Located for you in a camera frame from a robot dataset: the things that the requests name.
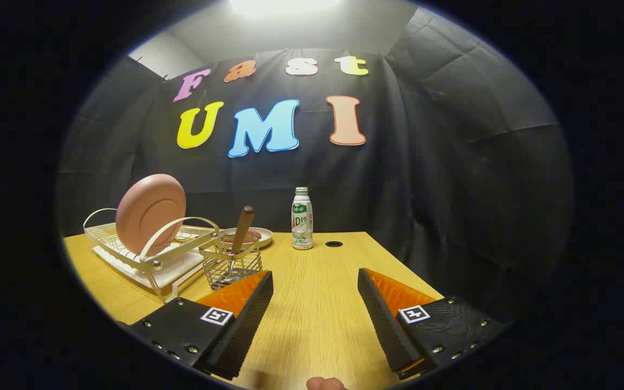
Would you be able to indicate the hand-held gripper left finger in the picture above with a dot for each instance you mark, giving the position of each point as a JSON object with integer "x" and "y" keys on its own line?
{"x": 247, "y": 325}

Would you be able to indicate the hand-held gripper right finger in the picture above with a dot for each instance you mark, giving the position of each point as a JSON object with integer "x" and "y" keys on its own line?
{"x": 385, "y": 325}

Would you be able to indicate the pink plate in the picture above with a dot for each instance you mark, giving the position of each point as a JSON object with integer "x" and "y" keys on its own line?
{"x": 152, "y": 214}

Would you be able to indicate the beige round plate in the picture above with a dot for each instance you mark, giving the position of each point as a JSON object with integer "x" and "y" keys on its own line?
{"x": 264, "y": 236}

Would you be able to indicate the white ribbed drain tray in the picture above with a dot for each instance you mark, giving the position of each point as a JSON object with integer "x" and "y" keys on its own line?
{"x": 176, "y": 268}

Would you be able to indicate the red meat piece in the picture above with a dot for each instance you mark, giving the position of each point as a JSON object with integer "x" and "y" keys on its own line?
{"x": 254, "y": 234}

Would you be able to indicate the white drink bottle green cap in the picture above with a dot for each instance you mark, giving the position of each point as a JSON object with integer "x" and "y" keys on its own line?
{"x": 302, "y": 222}

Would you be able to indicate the black backdrop cloth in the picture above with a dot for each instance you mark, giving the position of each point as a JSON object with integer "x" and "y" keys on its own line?
{"x": 398, "y": 189}

